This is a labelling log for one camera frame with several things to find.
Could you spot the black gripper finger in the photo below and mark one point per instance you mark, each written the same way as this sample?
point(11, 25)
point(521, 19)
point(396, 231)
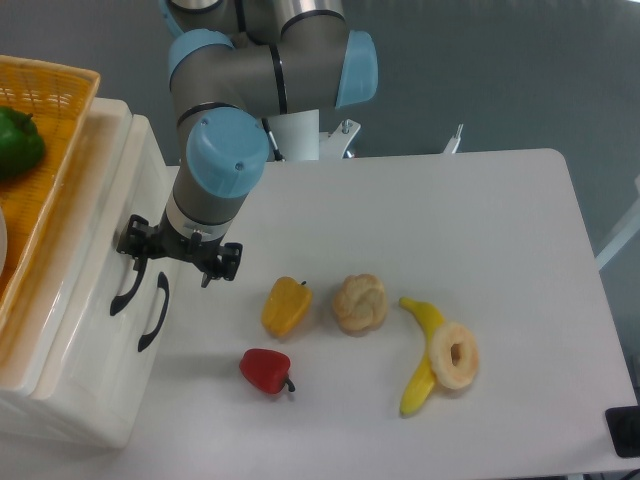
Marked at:
point(221, 263)
point(141, 241)

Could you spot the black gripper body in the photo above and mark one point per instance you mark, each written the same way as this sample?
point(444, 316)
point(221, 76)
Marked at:
point(194, 249)

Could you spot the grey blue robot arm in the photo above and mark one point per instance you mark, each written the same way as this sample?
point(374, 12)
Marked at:
point(232, 66)

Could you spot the white drawer cabinet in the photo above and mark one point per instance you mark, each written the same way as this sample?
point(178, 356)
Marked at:
point(42, 302)

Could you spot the yellow bell pepper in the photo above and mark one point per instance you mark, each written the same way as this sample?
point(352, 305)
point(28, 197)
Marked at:
point(285, 306)

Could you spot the red bell pepper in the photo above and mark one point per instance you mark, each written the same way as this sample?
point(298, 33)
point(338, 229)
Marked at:
point(267, 370)

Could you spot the white plate edge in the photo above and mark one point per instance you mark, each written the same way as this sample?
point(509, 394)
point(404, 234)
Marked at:
point(3, 241)

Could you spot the round knotted bread roll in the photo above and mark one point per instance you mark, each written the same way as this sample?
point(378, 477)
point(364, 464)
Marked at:
point(361, 303)

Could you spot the green bell pepper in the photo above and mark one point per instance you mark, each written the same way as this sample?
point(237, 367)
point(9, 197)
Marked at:
point(22, 147)

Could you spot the orange woven basket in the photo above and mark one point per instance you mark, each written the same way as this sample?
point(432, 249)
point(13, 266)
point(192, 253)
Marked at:
point(43, 108)

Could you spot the yellow banana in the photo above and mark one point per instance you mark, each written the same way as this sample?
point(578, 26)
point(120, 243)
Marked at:
point(423, 379)

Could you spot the black device at edge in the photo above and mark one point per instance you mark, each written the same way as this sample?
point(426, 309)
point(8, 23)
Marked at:
point(623, 425)

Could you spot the white frame bar right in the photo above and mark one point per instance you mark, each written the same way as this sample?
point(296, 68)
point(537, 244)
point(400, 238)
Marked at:
point(623, 231)

